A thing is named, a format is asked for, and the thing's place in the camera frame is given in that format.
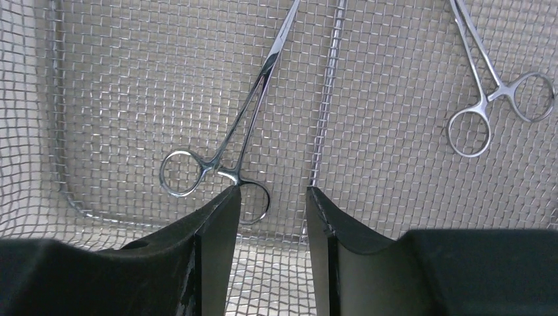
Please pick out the surgical forceps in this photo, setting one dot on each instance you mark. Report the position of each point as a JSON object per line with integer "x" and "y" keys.
{"x": 259, "y": 196}

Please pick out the wire mesh instrument tray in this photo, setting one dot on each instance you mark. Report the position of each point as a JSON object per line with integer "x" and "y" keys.
{"x": 95, "y": 93}

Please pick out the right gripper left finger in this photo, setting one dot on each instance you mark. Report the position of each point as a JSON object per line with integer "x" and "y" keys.
{"x": 181, "y": 269}

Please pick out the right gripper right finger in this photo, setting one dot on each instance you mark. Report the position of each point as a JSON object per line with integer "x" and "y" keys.
{"x": 358, "y": 271}

